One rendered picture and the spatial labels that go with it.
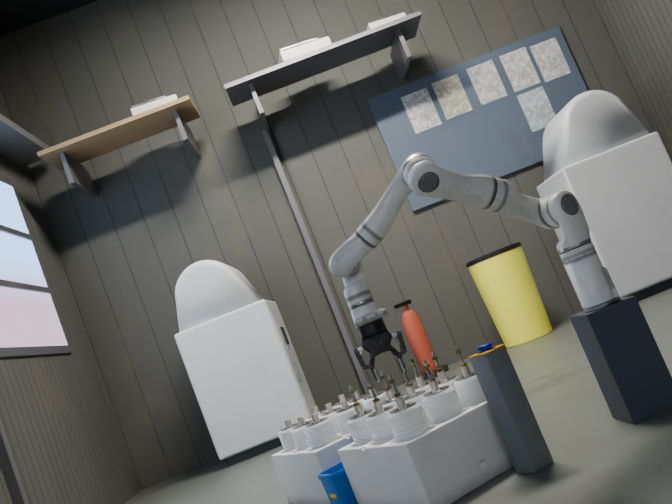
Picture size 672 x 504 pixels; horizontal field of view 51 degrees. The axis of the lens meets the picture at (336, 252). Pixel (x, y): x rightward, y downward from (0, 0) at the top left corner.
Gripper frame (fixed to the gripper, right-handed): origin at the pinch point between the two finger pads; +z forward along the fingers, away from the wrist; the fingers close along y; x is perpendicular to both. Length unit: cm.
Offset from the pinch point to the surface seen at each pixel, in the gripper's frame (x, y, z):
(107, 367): -334, 144, -52
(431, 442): 7.3, -2.2, 19.4
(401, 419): 4.3, 2.3, 11.8
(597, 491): 42, -25, 35
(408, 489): 3.7, 7.4, 28.5
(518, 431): 12.6, -22.5, 24.4
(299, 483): -60, 35, 27
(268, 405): -250, 44, 11
